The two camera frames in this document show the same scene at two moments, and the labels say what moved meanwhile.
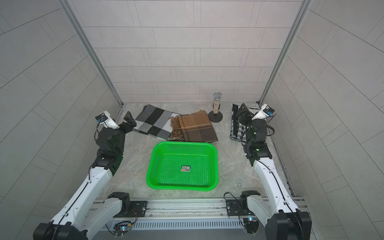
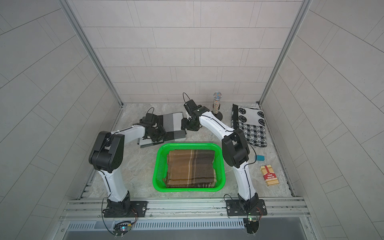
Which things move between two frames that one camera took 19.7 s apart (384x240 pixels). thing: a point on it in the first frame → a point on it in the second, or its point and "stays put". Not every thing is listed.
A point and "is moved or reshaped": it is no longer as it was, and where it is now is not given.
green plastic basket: (183, 166) is moved or reshaped
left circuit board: (121, 228) stays put
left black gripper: (131, 123) → (162, 133)
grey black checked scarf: (155, 122) is moved or reshaped
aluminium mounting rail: (189, 209) stays put
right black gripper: (246, 112) → (185, 123)
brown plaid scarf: (195, 127) → (190, 168)
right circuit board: (251, 224) stays put
